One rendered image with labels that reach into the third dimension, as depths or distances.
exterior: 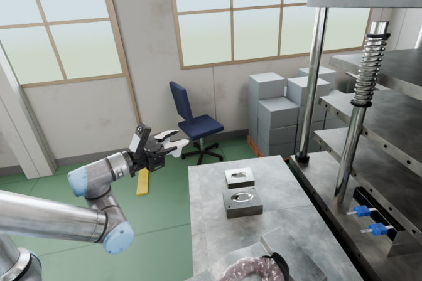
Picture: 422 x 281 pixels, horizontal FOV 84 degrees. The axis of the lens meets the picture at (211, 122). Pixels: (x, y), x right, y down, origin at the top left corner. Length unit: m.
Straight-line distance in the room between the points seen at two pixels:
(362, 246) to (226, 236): 0.65
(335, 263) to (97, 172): 1.06
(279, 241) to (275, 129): 1.71
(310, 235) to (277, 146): 1.62
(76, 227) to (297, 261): 0.84
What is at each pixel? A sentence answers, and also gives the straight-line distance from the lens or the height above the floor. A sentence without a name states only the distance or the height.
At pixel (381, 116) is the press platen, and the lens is 1.48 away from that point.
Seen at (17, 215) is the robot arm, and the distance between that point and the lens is 0.60.
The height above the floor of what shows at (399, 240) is 0.90.
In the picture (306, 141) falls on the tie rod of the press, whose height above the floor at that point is 0.96.
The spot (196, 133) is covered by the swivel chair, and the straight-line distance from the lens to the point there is 2.79.
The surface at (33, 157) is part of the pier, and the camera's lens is 3.67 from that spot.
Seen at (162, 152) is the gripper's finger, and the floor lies 1.45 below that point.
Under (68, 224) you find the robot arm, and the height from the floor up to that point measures 1.45.
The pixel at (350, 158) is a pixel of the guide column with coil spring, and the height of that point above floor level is 1.10.
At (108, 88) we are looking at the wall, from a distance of 3.21.
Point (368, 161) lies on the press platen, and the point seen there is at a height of 1.04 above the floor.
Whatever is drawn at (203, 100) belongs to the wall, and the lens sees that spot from 3.25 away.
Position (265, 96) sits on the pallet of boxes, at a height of 0.83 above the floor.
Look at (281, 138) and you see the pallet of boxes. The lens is 2.82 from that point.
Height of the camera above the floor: 1.86
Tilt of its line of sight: 27 degrees down
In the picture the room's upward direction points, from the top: 4 degrees counter-clockwise
